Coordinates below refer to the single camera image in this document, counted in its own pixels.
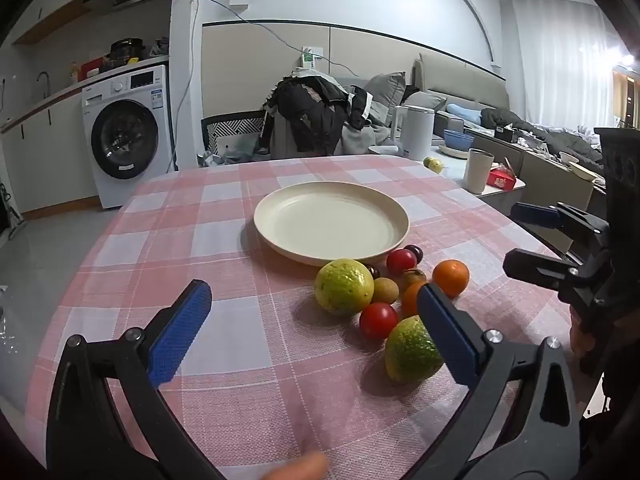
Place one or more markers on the large green round fruit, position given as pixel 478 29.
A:
pixel 407 355

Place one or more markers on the small brownish mandarin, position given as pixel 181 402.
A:
pixel 414 276

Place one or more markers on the dark blanket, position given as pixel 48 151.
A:
pixel 545 132

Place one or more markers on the red box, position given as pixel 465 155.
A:
pixel 501 178

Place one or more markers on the orange mandarin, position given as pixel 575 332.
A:
pixel 450 277
pixel 410 302

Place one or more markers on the small dark berry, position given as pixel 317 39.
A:
pixel 374 272

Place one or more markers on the cream round plate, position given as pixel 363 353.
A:
pixel 331 222

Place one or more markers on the blue bowl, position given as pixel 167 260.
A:
pixel 457 139

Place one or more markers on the dark purple plum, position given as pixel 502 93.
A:
pixel 415 251

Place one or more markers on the large yellow round fruit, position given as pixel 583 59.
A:
pixel 344 286

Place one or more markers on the cream dish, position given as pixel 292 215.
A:
pixel 452 152

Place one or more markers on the white electric kettle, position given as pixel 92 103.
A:
pixel 415 130

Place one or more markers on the small yellow-green fruit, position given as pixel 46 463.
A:
pixel 427 161
pixel 437 165

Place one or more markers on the small bottle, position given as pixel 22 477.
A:
pixel 74 72

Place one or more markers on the black tissue box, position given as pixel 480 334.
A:
pixel 507 134

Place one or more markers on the pink checked tablecloth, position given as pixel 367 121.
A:
pixel 200 240

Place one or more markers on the person's right hand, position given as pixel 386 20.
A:
pixel 582 342

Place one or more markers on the patterned chair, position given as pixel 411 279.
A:
pixel 235 122

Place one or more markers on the small red tomato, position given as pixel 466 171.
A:
pixel 401 261

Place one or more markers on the light blue cushion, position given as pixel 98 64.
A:
pixel 462 112

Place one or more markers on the beige cup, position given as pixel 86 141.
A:
pixel 477 170

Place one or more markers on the white bowl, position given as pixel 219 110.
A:
pixel 582 170

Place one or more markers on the black cooking pot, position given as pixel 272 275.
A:
pixel 127 50

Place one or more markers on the person's left hand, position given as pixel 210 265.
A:
pixel 300 467

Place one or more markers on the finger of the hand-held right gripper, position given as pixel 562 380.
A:
pixel 535 265
pixel 537 215

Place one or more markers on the red container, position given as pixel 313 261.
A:
pixel 90 66

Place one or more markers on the metal faucet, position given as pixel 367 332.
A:
pixel 44 82

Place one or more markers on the beige sofa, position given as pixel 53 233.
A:
pixel 460 80

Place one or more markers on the large red tomato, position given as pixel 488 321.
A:
pixel 378 320

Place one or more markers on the white washing machine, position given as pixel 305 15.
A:
pixel 125 135

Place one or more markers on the pile of dark clothes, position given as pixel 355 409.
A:
pixel 305 115

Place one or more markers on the small brown kiwi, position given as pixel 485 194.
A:
pixel 385 290

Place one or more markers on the grey garment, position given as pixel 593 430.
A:
pixel 365 137

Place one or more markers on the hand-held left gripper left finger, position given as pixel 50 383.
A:
pixel 182 330

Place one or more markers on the white curtain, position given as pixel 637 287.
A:
pixel 560 60

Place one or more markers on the grey pillow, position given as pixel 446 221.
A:
pixel 387 87

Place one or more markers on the white wall device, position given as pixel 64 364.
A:
pixel 310 57

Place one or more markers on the white kitchen counter cabinet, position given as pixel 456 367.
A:
pixel 50 160

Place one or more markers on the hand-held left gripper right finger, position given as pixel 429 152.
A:
pixel 445 332

